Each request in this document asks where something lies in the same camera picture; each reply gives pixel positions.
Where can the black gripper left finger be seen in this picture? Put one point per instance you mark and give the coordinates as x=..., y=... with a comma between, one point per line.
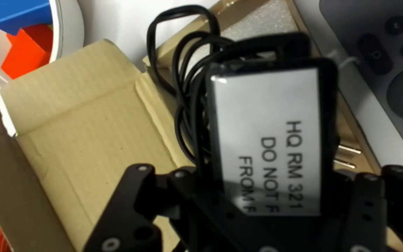
x=126, y=223

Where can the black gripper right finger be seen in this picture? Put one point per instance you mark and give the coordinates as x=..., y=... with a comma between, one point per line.
x=375, y=204

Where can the cardboard box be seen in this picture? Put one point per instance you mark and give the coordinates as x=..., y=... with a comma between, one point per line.
x=67, y=132

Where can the grey remote control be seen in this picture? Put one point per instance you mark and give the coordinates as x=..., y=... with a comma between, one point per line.
x=372, y=33

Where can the red block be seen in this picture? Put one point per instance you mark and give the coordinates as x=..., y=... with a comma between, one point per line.
x=30, y=50

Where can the white bowl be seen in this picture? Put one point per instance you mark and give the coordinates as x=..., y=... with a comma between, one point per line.
x=67, y=26

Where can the blue block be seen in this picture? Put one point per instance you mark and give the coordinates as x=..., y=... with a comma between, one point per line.
x=16, y=15

